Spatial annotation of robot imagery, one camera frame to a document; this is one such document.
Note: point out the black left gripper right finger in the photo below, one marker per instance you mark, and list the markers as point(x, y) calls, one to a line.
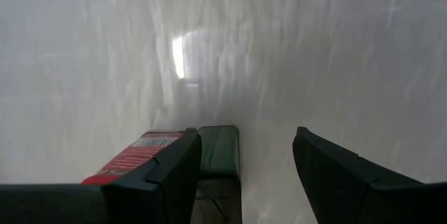
point(349, 189)

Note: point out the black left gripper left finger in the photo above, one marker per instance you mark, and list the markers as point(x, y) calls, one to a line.
point(157, 189)

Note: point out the red smoked paprika tin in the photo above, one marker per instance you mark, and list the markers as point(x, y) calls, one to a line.
point(132, 157)

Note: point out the green black pepper tin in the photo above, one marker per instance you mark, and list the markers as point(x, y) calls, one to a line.
point(220, 147)

